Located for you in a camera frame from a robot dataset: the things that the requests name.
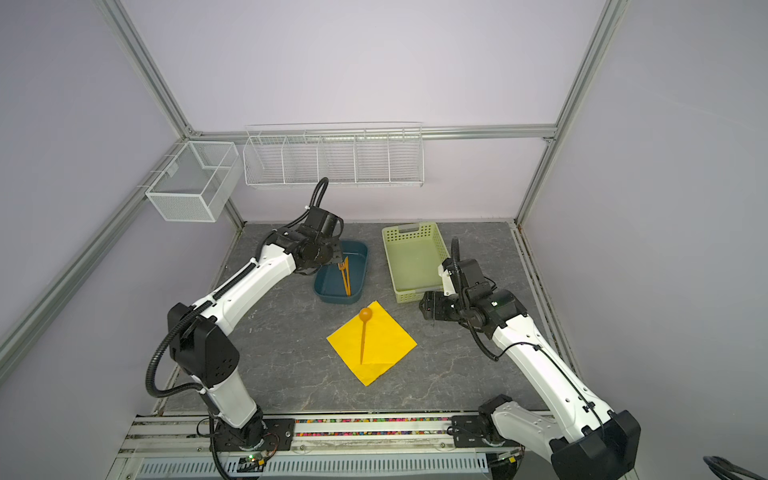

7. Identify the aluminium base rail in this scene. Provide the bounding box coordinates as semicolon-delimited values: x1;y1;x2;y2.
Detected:
104;409;638;480

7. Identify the yellow paper napkin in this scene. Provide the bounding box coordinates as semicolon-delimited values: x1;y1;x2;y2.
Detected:
327;301;417;387

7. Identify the black cable bottom right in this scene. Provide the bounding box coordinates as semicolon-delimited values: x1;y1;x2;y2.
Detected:
703;455;766;480

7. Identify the orange plastic spoon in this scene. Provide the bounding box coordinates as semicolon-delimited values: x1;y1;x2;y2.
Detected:
358;307;373;364

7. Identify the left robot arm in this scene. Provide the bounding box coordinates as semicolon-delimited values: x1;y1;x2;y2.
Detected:
145;177;344;450

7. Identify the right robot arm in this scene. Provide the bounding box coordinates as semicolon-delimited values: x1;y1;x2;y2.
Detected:
419;238;641;479

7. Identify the long white wire rack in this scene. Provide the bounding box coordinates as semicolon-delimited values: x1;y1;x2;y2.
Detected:
242;122;425;187

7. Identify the light green plastic basket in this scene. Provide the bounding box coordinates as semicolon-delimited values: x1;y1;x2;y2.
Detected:
382;222;449;304

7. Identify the dark teal plastic tray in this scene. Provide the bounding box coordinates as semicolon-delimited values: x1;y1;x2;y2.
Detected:
314;240;368;305

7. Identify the small white mesh basket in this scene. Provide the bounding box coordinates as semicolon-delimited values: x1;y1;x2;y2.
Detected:
146;141;244;223

